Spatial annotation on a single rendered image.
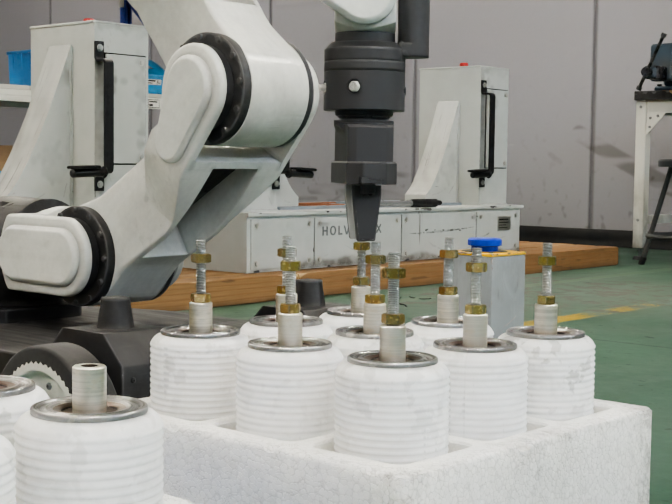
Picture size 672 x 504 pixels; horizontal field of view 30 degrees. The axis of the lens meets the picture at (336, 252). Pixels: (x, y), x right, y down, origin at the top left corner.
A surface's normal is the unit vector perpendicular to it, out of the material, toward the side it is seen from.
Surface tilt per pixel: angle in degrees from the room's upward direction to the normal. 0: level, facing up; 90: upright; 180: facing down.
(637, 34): 90
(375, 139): 90
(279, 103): 105
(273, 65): 66
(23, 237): 90
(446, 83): 90
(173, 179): 112
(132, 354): 46
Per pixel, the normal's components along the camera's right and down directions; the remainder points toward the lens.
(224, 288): 0.75, 0.05
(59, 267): -0.66, 0.04
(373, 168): 0.18, 0.07
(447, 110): -0.61, -0.32
